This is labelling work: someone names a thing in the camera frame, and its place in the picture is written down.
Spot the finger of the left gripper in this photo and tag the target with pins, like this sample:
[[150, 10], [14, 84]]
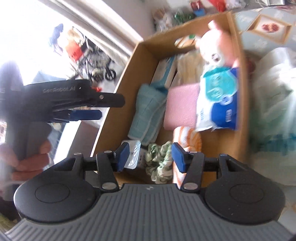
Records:
[[107, 100], [65, 116]]

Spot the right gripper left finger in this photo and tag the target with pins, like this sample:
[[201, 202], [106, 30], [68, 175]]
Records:
[[109, 162]]

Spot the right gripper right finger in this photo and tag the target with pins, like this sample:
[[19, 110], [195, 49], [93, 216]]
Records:
[[190, 163]]

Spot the orange striped cloth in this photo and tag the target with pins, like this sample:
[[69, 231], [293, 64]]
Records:
[[190, 140]]

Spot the green white scrunchie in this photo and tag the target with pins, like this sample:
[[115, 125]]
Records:
[[159, 162]]

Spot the teal checked towel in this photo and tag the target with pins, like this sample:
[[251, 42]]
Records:
[[149, 112]]

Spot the pink towel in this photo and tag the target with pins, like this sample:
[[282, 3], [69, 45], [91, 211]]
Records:
[[181, 106]]

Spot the light blue tissue box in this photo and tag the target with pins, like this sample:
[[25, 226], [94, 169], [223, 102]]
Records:
[[164, 73]]

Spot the blue white tissue pack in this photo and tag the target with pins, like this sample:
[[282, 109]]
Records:
[[218, 99]]

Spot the pink pig plush toy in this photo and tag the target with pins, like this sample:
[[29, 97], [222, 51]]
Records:
[[216, 47]]

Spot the person's left hand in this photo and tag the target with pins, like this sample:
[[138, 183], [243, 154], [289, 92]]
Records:
[[27, 168]]

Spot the black stroller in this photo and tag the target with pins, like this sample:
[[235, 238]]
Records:
[[94, 63]]

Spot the white curtain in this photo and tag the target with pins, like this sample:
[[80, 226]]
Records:
[[102, 25]]

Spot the white plastic shopping bag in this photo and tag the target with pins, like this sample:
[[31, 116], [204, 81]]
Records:
[[272, 116]]

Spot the green bottle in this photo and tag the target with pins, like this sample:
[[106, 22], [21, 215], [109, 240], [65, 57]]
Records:
[[182, 17]]

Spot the blue tape roll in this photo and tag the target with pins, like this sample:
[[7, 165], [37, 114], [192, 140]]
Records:
[[199, 12]]

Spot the red plastic bag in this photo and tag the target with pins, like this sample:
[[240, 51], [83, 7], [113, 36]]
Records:
[[220, 5]]

